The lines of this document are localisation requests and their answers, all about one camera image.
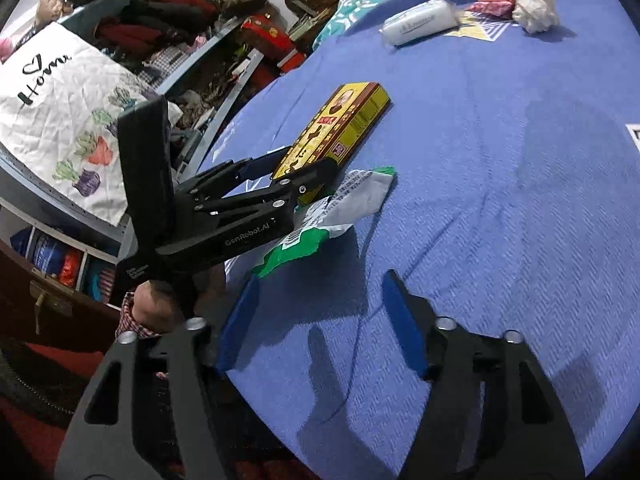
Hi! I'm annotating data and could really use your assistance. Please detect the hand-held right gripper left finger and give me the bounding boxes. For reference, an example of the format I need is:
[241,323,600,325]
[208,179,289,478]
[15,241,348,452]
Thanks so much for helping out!
[54,276,262,480]

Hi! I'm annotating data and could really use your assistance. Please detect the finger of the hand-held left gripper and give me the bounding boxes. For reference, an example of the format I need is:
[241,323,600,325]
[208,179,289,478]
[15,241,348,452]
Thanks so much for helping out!
[192,157,347,213]
[175,147,293,206]

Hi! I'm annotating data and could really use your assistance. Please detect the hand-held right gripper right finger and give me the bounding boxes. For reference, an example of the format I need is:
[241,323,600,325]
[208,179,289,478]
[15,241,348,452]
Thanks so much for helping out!
[382,269,586,480]

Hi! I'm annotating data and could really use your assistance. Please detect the green white wrapper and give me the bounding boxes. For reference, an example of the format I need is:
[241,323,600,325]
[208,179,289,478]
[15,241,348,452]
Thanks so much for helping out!
[252,166,398,278]

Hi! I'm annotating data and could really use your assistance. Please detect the yellow red box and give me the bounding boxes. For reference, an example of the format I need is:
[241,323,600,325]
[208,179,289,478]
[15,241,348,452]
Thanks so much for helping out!
[272,81,391,206]

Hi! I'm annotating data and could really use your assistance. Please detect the person's left forearm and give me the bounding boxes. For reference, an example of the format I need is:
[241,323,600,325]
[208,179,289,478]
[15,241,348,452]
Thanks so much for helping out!
[115,292,161,341]

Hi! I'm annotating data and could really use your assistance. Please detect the person's left hand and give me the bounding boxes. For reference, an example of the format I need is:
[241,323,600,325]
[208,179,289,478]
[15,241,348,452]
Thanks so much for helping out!
[132,280,185,332]

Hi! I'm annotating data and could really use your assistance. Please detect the white printed cloth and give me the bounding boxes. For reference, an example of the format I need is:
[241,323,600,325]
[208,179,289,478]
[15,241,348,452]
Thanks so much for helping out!
[0,22,161,226]

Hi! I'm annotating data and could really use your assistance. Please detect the grey metal shelf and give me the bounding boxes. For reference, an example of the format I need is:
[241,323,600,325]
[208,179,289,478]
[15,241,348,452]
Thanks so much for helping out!
[0,0,266,251]

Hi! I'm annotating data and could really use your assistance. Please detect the red gift box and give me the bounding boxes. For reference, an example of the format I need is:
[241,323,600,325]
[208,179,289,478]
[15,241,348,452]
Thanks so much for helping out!
[242,14,306,73]

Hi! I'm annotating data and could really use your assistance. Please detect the red clothes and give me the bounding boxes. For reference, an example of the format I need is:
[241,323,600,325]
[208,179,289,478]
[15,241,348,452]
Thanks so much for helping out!
[95,0,218,46]

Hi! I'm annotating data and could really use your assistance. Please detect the white tissue pack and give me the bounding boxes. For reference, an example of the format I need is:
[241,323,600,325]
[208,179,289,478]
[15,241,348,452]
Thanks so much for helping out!
[380,0,461,48]

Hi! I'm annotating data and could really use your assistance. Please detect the wooden cabinet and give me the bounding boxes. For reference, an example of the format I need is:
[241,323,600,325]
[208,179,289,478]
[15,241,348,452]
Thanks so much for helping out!
[0,200,123,356]

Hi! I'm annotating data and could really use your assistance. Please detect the red white snack wrapper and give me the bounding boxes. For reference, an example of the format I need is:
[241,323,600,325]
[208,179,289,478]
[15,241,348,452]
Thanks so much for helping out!
[462,1,516,20]

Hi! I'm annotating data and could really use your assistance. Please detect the crumpled white tissue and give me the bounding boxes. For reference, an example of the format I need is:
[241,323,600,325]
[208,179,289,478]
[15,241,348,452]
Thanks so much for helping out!
[511,0,560,35]

